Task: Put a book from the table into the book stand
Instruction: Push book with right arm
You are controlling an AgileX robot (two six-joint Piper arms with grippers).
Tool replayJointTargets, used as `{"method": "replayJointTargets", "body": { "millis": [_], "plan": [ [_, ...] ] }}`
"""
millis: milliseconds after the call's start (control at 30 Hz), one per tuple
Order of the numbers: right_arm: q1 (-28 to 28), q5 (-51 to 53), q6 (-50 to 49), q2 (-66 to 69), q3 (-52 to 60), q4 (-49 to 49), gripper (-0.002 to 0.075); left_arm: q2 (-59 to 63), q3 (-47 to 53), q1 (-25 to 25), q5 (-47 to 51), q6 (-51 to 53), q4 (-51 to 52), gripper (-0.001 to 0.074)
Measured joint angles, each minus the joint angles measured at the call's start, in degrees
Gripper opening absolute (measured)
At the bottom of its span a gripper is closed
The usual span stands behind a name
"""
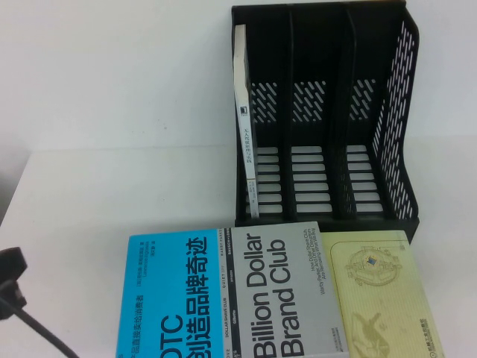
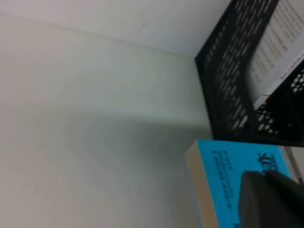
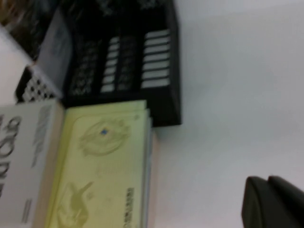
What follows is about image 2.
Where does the blue and grey book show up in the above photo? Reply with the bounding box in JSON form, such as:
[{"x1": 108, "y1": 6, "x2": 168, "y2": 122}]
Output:
[{"x1": 184, "y1": 139, "x2": 304, "y2": 228}]

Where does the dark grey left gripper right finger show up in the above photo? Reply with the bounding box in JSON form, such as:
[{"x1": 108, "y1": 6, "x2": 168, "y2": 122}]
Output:
[{"x1": 265, "y1": 170, "x2": 304, "y2": 214}]

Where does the black perforated plastic book stand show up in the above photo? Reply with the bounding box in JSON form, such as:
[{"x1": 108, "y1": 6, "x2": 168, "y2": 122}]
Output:
[{"x1": 194, "y1": 0, "x2": 304, "y2": 147}]

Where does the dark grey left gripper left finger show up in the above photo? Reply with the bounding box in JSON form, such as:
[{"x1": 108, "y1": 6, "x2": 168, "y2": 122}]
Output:
[{"x1": 238, "y1": 171, "x2": 304, "y2": 228}]

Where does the thin white book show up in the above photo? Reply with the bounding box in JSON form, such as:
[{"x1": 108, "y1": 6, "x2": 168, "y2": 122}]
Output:
[{"x1": 250, "y1": 0, "x2": 304, "y2": 110}]

